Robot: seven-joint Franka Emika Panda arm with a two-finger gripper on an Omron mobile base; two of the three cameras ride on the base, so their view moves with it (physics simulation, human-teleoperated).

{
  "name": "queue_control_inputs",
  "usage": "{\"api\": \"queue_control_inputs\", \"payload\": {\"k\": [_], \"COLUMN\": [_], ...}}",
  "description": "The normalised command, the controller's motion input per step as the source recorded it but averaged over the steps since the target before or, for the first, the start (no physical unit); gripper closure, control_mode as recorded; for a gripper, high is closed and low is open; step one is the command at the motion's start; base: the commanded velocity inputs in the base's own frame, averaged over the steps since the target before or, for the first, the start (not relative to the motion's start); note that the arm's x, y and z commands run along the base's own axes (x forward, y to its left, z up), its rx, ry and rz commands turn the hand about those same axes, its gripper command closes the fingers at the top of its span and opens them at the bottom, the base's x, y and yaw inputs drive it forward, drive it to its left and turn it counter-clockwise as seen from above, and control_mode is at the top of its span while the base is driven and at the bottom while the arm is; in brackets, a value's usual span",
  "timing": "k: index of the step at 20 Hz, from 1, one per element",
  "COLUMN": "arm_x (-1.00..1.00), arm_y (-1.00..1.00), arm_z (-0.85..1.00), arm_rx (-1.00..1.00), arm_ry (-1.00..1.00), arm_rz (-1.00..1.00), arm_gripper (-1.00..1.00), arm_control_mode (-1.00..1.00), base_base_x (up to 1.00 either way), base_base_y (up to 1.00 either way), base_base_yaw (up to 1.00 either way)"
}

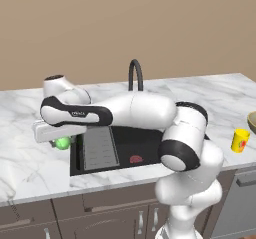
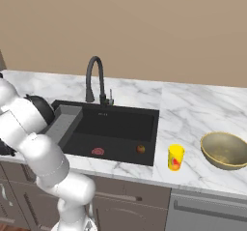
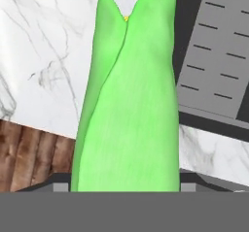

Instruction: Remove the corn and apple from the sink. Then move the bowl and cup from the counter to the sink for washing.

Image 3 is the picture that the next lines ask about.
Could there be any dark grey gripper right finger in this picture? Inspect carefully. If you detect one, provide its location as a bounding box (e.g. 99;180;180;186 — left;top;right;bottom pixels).
178;172;234;193

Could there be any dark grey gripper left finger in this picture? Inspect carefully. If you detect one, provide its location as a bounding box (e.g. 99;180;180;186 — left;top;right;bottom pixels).
15;172;73;193

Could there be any grey sink basin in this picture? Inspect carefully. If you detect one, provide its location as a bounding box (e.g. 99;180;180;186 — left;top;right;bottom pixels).
172;0;249;143

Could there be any green corn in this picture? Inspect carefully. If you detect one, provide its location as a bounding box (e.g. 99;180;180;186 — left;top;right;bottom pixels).
70;0;181;193

